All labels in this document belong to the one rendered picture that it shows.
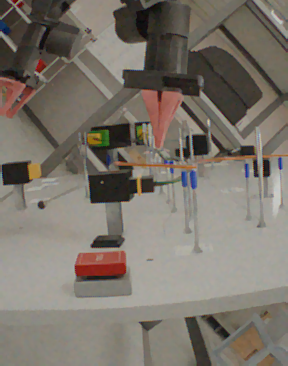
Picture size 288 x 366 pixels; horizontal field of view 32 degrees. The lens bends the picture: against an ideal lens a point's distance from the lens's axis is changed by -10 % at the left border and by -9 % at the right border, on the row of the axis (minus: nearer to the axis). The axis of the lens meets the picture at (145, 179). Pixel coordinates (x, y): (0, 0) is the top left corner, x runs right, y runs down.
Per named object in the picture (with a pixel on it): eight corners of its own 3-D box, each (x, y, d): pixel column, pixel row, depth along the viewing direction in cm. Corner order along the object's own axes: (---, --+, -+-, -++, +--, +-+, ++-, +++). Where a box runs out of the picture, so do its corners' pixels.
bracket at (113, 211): (111, 231, 79) (107, 198, 78) (127, 230, 79) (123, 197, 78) (105, 238, 75) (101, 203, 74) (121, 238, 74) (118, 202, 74)
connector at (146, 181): (123, 191, 77) (121, 177, 77) (157, 189, 77) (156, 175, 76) (120, 194, 74) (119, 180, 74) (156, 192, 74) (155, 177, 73)
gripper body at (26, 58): (37, 87, 105) (49, 56, 105) (23, 79, 95) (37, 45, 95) (12, 80, 106) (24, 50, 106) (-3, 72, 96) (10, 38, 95)
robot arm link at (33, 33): (33, 24, 103) (25, 16, 97) (60, 30, 103) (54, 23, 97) (21, 52, 103) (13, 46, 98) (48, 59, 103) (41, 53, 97)
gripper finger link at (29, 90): (24, 123, 105) (39, 81, 105) (14, 119, 98) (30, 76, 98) (-1, 115, 106) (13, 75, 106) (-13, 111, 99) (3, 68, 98)
